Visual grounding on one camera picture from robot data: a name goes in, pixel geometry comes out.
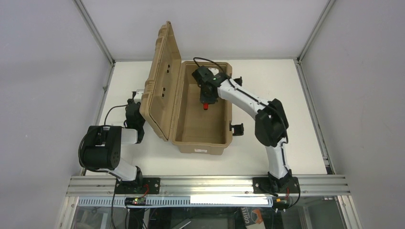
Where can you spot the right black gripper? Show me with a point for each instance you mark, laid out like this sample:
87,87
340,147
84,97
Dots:
207,98

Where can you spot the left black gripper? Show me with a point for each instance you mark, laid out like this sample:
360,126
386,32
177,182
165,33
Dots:
133,114

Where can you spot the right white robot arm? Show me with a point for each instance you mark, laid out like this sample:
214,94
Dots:
269,116

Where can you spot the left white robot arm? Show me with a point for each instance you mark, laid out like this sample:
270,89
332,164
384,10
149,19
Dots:
100,149

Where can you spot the black bin latch rear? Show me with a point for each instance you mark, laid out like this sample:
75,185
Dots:
238,81

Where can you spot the black bin latch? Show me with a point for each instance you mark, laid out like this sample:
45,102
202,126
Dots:
237,130
238,81

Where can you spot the tan plastic bin with lid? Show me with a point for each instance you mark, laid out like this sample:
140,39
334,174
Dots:
171,101

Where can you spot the black bin latch front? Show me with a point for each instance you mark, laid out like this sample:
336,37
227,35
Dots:
237,130

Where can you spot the small green circuit board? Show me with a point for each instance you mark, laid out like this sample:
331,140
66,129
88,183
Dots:
135,201

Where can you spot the coffee labelled box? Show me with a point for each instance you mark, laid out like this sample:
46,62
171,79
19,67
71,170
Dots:
251,215

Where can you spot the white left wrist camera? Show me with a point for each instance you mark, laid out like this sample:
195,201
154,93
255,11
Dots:
137,95

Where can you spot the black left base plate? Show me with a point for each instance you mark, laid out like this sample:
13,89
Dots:
148,185

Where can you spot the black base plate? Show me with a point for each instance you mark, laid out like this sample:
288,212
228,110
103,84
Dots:
148,185
263,185

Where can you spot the aluminium mounting rail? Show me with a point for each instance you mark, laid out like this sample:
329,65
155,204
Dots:
182,186

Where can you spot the white slotted cable duct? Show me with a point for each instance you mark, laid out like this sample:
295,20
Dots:
191,201

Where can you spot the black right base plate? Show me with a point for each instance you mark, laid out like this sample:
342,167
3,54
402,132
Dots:
263,185

